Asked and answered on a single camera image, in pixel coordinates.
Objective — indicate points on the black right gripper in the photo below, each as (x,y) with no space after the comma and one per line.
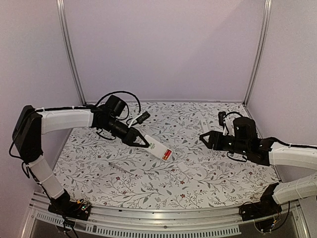
(214,134)

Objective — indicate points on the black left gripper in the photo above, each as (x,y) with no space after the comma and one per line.
(132,135)

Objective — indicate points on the white remote control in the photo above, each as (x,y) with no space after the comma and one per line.
(156,148)

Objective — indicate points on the white battery compartment cover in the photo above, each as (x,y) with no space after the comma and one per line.
(182,167)

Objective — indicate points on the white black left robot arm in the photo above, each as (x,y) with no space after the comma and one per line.
(33,123)

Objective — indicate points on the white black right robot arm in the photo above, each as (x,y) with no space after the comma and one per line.
(268,152)

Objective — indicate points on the white plastic strip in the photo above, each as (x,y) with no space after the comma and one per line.
(204,126)

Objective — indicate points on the red battery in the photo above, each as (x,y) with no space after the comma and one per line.
(166,156)
(168,151)

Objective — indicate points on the floral patterned table mat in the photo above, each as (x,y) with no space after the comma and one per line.
(213,178)

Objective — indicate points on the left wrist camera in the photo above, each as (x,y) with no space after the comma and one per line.
(139,119)

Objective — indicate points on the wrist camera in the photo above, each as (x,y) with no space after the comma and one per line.
(139,119)
(221,121)

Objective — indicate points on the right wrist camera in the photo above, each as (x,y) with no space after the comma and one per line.
(221,121)

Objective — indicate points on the aluminium front rail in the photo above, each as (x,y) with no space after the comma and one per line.
(119,222)

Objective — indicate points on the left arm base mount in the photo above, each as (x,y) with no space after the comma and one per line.
(70,209)

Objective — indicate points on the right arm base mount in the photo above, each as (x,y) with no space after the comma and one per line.
(265,214)

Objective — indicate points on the left aluminium frame post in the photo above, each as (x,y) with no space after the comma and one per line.
(69,51)

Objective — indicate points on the aluminium frame post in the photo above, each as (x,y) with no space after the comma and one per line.
(259,52)
(69,51)

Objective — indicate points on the right aluminium frame post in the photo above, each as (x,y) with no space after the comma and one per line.
(259,52)

